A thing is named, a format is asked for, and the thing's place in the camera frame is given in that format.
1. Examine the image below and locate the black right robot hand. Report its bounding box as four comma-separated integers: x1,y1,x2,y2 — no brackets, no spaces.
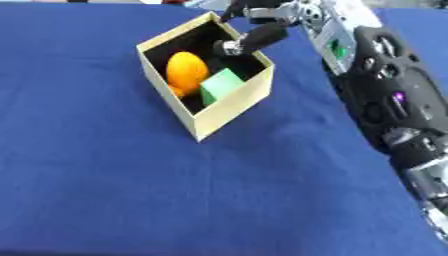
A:
211,0,305,57

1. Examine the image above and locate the tan cardboard box black inside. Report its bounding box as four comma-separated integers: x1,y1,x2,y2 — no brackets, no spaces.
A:
134,10,277,143

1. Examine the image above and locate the green block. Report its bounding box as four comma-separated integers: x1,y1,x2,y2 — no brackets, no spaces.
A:
197,67,247,107

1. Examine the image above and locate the orange toy fruit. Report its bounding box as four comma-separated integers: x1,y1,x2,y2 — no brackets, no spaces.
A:
164,51,212,99

